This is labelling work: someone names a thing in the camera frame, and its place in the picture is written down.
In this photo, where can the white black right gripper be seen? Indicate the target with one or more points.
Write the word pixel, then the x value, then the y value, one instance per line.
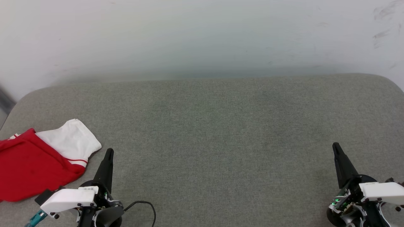
pixel 382 192

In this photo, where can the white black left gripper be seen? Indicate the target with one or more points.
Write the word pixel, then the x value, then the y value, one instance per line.
pixel 68 198

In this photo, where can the red and white jersey shirt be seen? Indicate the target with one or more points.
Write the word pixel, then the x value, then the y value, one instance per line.
pixel 28 167

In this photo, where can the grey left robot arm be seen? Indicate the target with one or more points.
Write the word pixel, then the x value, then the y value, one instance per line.
pixel 109 217

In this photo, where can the grey fabric sofa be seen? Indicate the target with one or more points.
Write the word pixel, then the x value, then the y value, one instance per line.
pixel 221 142

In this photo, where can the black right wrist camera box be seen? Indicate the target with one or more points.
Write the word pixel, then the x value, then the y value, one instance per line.
pixel 391 180

